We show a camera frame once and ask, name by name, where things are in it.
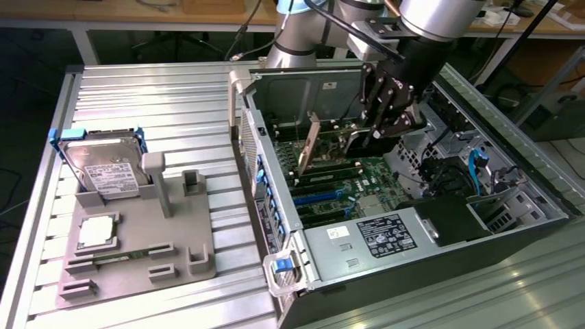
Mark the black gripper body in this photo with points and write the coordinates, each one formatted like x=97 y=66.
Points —
x=416 y=68

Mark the green graphics card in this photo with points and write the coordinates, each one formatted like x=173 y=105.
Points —
x=329 y=144

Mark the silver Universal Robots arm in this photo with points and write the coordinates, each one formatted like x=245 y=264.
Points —
x=297 y=34

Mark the metal disk bay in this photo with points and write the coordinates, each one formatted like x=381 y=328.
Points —
x=410 y=150

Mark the green motherboard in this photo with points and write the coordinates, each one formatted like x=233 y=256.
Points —
x=374 y=171

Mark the black RAM stick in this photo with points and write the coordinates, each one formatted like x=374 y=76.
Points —
x=330 y=175

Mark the silver chipset heatsink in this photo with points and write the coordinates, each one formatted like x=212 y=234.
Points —
x=370 y=205

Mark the black desk device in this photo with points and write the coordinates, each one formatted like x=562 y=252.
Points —
x=521 y=10

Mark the black tripod pole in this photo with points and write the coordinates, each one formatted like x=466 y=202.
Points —
x=534 y=24

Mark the grey floor cabinet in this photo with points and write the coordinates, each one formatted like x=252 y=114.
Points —
x=562 y=120

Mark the grey power supply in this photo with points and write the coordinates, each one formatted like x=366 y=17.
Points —
x=333 y=253

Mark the black chair base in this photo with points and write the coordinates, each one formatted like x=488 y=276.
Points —
x=183 y=41

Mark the blue case latch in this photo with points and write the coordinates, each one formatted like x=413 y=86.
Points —
x=281 y=266

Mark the black open PC case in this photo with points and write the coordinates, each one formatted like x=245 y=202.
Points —
x=410 y=291

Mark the silver hard disk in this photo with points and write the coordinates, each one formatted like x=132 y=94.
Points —
x=105 y=171

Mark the grey parts rack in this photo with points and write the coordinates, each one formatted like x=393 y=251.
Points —
x=137 y=233

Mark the blue disk caddy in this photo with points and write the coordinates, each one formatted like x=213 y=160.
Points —
x=73 y=134

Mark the green RAM stick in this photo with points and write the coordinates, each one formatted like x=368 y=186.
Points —
x=123 y=256

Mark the silver CPU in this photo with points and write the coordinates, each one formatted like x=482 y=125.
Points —
x=96 y=231

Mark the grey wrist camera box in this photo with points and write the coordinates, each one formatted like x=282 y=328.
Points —
x=370 y=44

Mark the wooden desk white frame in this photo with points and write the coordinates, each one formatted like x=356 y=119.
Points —
x=113 y=13

